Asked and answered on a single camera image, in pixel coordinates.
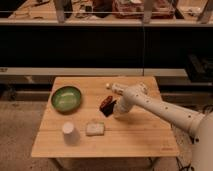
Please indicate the green bowl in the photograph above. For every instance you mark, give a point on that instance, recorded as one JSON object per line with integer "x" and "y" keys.
{"x": 66, "y": 99}

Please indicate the black eraser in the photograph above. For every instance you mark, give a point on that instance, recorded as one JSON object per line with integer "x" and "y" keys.
{"x": 108, "y": 110}

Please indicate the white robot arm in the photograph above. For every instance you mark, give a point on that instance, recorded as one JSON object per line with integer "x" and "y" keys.
{"x": 197, "y": 125}

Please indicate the beige sponge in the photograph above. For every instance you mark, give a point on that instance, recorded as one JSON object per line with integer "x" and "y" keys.
{"x": 95, "y": 129}

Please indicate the wooden table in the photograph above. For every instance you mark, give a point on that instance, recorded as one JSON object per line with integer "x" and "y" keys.
{"x": 140, "y": 134}

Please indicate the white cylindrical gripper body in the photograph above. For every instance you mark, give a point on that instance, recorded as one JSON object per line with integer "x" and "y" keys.
{"x": 120, "y": 109}

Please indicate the white paper cup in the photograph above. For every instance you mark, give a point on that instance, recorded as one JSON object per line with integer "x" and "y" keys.
{"x": 70, "y": 133}

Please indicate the white plastic bottle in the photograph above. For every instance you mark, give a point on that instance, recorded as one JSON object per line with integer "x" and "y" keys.
{"x": 116, "y": 88}

